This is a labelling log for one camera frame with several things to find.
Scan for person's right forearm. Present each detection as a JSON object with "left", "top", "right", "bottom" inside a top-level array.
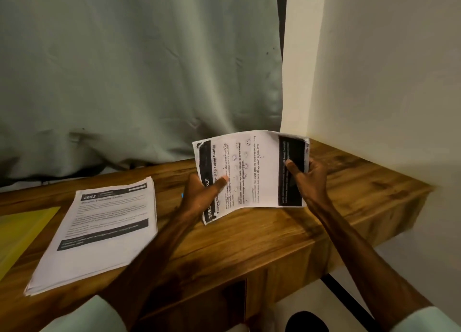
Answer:
[{"left": 310, "top": 202, "right": 461, "bottom": 332}]

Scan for person's left hand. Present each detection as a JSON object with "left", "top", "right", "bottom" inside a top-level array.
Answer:
[{"left": 179, "top": 172, "right": 230, "bottom": 228}]

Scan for yellow patterned folder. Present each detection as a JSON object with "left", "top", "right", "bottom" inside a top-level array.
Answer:
[{"left": 0, "top": 206, "right": 62, "bottom": 282}]

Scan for person's left forearm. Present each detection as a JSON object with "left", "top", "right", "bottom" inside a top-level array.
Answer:
[{"left": 39, "top": 216, "right": 199, "bottom": 332}]

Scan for black bar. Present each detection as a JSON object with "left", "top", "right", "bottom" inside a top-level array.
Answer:
[{"left": 320, "top": 272, "right": 383, "bottom": 332}]

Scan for pale green curtain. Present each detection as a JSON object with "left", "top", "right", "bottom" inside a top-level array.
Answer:
[{"left": 0, "top": 0, "right": 289, "bottom": 184}]

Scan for person's right hand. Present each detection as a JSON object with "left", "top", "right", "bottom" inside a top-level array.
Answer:
[{"left": 284, "top": 157, "right": 332, "bottom": 210}]

